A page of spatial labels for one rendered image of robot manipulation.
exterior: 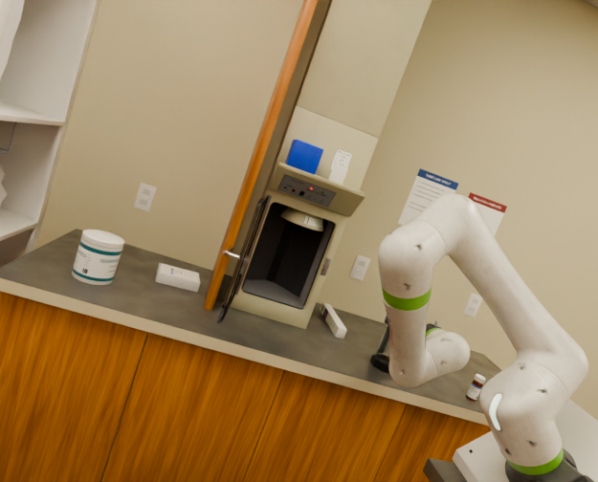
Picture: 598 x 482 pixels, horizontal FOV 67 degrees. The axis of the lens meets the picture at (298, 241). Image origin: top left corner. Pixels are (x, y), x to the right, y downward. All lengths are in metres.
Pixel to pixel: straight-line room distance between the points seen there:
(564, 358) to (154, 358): 1.12
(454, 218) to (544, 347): 0.35
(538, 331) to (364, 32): 1.10
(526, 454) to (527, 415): 0.10
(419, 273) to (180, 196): 1.34
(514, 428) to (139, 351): 1.05
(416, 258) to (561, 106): 1.68
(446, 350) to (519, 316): 0.28
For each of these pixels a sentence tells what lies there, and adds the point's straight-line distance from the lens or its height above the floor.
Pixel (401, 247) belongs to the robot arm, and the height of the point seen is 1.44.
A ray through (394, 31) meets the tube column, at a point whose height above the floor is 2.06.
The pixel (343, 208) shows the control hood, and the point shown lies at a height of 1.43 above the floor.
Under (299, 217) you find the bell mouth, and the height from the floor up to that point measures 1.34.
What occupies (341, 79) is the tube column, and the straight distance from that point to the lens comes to 1.67.
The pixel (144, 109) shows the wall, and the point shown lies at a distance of 2.09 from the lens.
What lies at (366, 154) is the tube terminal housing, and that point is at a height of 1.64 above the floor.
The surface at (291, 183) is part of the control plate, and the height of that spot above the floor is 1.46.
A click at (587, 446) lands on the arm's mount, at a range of 1.31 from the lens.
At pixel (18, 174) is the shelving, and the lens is 2.25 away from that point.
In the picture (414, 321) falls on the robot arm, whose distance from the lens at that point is 1.12.
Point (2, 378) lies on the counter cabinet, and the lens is 1.69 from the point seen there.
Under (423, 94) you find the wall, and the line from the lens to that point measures 2.21.
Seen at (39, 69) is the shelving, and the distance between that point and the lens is 2.22.
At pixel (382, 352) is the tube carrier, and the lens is 1.69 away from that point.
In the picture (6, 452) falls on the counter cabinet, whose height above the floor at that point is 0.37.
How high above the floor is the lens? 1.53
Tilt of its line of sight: 9 degrees down
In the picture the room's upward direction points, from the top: 20 degrees clockwise
